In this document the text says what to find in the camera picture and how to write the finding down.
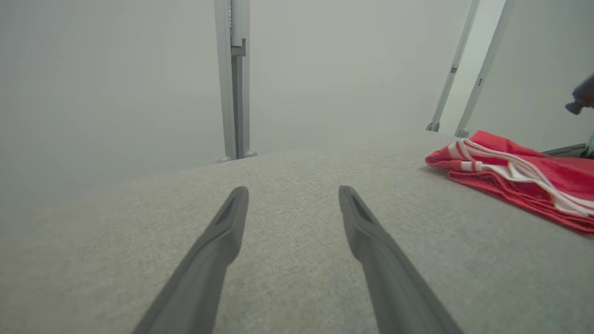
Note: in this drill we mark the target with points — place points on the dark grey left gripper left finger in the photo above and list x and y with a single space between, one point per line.
199 273

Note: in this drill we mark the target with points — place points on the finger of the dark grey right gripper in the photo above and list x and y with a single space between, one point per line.
573 150

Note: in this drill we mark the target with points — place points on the red basketball jersey white stripes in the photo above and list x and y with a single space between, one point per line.
571 174

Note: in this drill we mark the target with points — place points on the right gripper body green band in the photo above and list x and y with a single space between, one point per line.
584 95

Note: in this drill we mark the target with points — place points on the grey metal frame post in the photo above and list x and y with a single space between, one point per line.
485 69
453 69
222 69
246 116

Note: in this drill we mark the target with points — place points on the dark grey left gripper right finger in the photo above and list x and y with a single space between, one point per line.
394 278

